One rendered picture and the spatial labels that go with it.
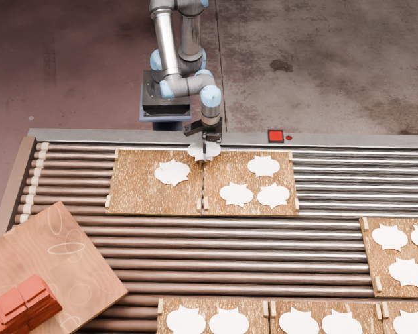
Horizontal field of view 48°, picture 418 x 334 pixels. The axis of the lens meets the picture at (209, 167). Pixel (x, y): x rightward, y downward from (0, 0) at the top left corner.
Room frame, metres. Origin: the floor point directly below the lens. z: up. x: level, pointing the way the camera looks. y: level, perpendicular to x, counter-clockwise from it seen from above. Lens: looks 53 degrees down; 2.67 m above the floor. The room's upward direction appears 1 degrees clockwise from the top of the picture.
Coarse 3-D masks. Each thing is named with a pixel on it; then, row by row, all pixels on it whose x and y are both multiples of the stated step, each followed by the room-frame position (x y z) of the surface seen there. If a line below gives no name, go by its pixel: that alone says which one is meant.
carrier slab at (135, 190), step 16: (128, 160) 1.34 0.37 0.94; (144, 160) 1.34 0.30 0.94; (160, 160) 1.34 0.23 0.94; (176, 160) 1.34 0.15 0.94; (192, 160) 1.35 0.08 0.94; (112, 176) 1.24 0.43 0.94; (128, 176) 1.25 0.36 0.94; (144, 176) 1.25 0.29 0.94; (192, 176) 1.26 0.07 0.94; (112, 192) 1.16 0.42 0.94; (128, 192) 1.16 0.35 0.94; (144, 192) 1.16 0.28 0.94; (160, 192) 1.16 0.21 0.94; (176, 192) 1.17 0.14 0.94; (192, 192) 1.17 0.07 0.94; (112, 208) 1.08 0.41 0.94; (128, 208) 1.08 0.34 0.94; (144, 208) 1.08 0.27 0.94; (160, 208) 1.08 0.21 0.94; (176, 208) 1.08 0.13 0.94; (192, 208) 1.09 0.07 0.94
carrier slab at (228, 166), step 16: (224, 160) 1.35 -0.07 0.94; (240, 160) 1.35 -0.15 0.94; (208, 176) 1.26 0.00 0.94; (224, 176) 1.26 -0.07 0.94; (240, 176) 1.26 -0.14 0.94; (288, 176) 1.27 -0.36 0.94; (208, 192) 1.17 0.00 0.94; (256, 192) 1.18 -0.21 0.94; (208, 208) 1.09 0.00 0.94; (224, 208) 1.09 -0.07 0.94; (240, 208) 1.09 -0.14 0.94; (256, 208) 1.09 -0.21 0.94; (288, 208) 1.10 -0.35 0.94
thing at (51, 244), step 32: (32, 224) 0.93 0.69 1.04; (64, 224) 0.93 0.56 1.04; (0, 256) 0.79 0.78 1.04; (32, 256) 0.79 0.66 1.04; (64, 256) 0.79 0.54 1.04; (96, 256) 0.80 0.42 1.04; (0, 288) 0.66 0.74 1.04; (64, 288) 0.67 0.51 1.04; (96, 288) 0.67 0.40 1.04; (64, 320) 0.55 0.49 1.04
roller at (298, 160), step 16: (96, 160) 1.36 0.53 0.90; (112, 160) 1.36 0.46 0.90; (304, 160) 1.38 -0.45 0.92; (320, 160) 1.38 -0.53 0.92; (336, 160) 1.38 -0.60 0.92; (352, 160) 1.38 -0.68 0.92; (368, 160) 1.39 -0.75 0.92; (384, 160) 1.39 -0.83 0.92; (400, 160) 1.39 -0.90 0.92; (416, 160) 1.39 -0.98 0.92
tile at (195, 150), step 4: (196, 140) 1.37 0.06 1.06; (200, 140) 1.37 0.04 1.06; (192, 144) 1.34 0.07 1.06; (196, 144) 1.34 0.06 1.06; (200, 144) 1.34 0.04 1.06; (212, 144) 1.34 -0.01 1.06; (216, 144) 1.34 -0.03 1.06; (188, 148) 1.32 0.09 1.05; (192, 148) 1.32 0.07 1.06; (196, 148) 1.32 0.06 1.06; (200, 148) 1.32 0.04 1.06; (212, 148) 1.32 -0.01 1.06; (216, 148) 1.32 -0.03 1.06; (220, 148) 1.32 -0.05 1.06; (188, 152) 1.30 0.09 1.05; (192, 152) 1.30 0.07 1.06; (196, 152) 1.30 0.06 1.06; (200, 152) 1.30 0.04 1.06; (192, 156) 1.28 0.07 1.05; (196, 156) 1.28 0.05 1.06; (200, 156) 1.27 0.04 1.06; (208, 156) 1.27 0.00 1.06; (212, 156) 1.28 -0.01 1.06; (196, 160) 1.25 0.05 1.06; (208, 160) 1.26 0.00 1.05
